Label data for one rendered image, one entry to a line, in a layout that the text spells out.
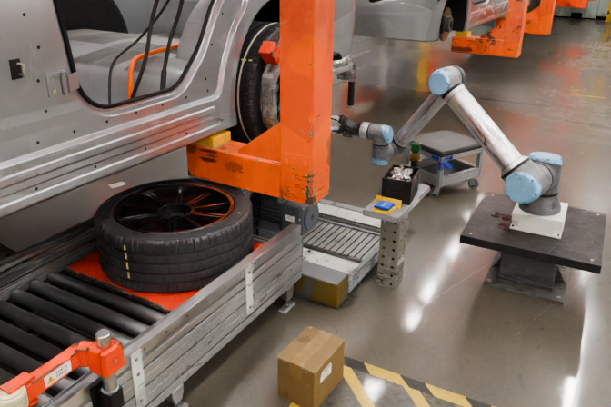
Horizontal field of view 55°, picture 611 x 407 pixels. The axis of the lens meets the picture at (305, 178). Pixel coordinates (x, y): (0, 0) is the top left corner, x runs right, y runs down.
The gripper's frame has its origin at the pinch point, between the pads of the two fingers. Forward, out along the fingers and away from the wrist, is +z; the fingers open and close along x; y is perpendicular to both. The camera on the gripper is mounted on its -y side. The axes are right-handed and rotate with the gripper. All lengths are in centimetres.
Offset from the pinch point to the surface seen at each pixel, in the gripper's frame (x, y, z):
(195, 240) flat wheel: -99, -79, -10
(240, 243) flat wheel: -91, -58, -15
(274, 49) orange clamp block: -1, -65, 5
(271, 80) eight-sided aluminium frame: -12, -56, 6
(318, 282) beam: -89, -14, -35
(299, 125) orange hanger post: -41, -73, -29
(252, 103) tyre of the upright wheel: -23, -52, 13
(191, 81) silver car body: -37, -89, 19
